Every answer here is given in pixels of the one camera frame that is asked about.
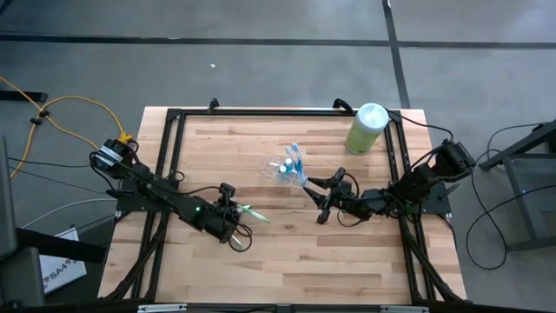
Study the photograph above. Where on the black metal table frame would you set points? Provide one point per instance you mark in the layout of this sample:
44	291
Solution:
282	112

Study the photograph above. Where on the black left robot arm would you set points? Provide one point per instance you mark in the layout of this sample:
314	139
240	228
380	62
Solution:
165	195

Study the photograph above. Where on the clear acrylic organizer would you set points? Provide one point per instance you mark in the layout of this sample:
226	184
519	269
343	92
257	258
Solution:
271	171

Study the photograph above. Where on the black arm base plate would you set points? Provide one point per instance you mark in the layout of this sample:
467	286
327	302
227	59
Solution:
130	202
438	201

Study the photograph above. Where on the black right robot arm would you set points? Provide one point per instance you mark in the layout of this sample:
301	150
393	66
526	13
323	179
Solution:
417	182

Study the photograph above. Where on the green disinfecting wipes canister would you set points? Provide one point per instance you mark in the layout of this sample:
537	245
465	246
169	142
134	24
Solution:
367	128

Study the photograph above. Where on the black leg bar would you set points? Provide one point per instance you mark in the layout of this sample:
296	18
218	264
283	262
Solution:
56	248

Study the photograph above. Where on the white printed cardboard box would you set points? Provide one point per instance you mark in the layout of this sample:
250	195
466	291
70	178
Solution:
61	274

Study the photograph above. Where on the black metal stand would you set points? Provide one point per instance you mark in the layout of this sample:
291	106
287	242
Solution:
521	148

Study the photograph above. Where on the grey equipment case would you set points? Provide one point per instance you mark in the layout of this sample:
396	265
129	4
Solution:
21	278

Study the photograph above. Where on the blue white toothbrush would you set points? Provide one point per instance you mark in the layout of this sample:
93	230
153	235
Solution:
295	148
299	167
288	152

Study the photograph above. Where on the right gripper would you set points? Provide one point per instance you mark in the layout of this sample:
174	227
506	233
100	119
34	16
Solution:
343	195

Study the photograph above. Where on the silver edge bracket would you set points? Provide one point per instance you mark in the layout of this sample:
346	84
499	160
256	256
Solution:
404	309
162	308

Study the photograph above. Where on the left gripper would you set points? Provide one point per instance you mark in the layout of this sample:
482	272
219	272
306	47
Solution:
228	215

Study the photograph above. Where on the teal bottle white cap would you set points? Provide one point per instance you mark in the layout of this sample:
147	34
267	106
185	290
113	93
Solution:
282	169
288	161

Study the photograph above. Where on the black stand foot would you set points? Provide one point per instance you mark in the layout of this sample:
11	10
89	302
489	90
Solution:
21	95

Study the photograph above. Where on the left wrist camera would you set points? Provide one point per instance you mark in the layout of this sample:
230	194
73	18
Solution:
227	190

